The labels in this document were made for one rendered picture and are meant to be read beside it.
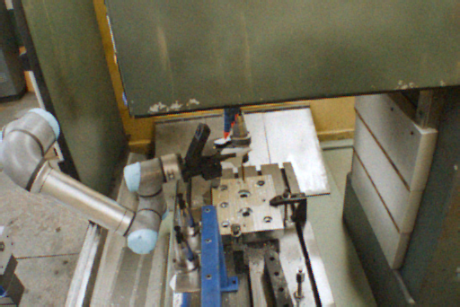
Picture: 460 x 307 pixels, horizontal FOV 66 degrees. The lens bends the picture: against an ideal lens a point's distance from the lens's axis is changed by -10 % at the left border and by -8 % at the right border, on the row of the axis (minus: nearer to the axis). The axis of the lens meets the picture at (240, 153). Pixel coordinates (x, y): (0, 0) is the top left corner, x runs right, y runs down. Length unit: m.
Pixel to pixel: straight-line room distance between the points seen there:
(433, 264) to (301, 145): 1.17
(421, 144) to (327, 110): 1.37
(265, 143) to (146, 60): 1.49
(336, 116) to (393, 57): 1.62
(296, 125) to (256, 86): 1.50
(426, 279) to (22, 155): 1.13
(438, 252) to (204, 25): 0.82
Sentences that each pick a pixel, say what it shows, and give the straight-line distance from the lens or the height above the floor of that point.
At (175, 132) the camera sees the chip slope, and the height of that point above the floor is 0.82.
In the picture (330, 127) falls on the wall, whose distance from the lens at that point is 2.37.
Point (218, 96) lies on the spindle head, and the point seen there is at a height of 1.60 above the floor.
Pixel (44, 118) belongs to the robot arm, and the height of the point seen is 1.46.
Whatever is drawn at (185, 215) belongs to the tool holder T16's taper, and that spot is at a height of 1.27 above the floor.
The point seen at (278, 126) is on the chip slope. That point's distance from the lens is 2.16.
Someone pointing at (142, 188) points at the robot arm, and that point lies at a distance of 1.09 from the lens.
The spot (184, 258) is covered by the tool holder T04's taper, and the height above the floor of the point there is 1.25.
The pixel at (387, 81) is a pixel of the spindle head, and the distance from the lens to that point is 0.75.
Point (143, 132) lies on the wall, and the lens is 2.30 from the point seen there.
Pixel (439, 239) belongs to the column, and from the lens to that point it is 1.08.
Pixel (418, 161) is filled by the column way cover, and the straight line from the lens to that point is 1.01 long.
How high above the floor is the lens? 1.89
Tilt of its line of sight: 34 degrees down
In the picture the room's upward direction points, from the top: 6 degrees counter-clockwise
